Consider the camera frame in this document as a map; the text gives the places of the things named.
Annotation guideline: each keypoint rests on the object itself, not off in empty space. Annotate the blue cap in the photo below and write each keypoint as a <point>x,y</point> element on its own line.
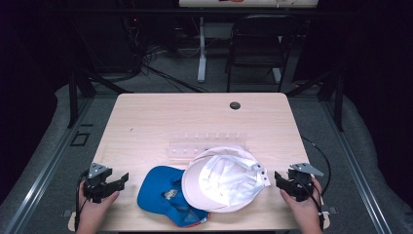
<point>159,185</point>

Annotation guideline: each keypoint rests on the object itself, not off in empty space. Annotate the grey table bracket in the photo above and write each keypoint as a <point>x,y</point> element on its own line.
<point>332,210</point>
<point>67,213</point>

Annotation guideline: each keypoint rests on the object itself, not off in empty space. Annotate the black tape square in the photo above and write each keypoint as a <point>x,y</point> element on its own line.
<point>72,140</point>

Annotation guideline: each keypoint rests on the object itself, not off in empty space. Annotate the person's right hand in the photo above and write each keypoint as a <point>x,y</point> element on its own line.
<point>307,213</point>

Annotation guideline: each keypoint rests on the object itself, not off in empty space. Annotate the dark round table grommet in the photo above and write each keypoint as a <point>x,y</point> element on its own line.
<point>234,105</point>

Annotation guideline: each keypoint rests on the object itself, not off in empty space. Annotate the white cap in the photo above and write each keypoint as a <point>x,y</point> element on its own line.
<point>224,182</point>

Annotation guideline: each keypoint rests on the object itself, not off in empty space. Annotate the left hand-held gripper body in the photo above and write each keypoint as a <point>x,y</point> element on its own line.
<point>97,187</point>

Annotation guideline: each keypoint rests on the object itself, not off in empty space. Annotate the white desk leg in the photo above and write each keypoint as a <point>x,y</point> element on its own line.
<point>202,55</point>
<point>276,74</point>

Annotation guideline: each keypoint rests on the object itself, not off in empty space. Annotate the black folding chair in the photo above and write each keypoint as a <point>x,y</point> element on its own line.
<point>259,48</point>

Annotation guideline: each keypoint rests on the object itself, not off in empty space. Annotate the clear acrylic hat rack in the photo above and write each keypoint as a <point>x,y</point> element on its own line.
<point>181,150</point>

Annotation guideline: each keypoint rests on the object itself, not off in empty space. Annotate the person's left hand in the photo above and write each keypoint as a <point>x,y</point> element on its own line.
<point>92,213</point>

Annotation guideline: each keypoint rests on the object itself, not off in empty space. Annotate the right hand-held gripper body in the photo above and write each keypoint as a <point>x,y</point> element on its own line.
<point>302,187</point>

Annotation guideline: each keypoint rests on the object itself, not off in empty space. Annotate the dark equipment cabinet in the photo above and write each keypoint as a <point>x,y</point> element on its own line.
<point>110,42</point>

